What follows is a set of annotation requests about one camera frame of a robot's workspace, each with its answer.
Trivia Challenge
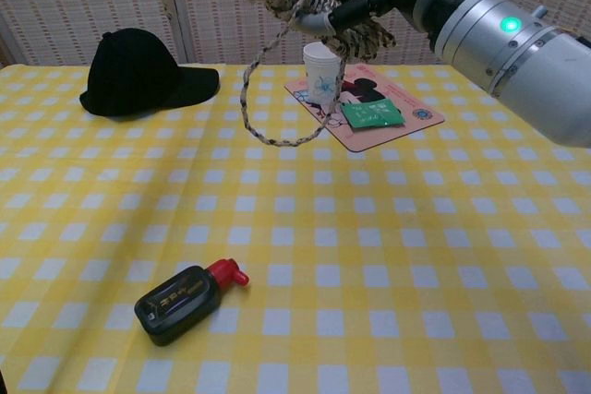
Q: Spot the green sachet packet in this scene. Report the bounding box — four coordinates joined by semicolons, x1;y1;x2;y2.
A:
340;99;406;129

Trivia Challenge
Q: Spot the white paper cup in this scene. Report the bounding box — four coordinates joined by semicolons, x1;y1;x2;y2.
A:
302;42;345;104

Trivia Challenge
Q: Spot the pink cartoon mouse pad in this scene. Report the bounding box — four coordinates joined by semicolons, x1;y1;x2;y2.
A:
283;63;447;154

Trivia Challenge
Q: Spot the yellow checked tablecloth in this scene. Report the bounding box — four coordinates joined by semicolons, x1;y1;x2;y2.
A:
0;61;591;394

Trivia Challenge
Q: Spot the black ink bottle red cap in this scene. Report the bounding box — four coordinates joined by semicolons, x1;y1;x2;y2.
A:
133;258;250;348

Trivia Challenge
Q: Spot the black baseball cap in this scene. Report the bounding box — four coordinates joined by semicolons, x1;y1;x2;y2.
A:
78;27;221;117

